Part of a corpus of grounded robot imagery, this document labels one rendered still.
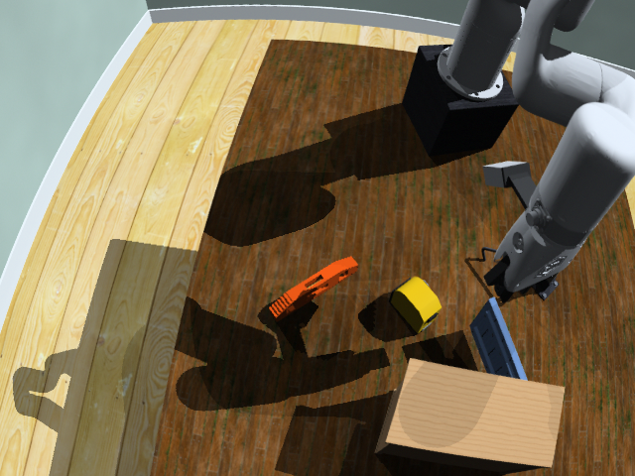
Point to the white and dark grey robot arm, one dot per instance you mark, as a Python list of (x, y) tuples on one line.
[(595, 158)]

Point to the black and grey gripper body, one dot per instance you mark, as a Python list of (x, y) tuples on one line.
[(533, 256)]

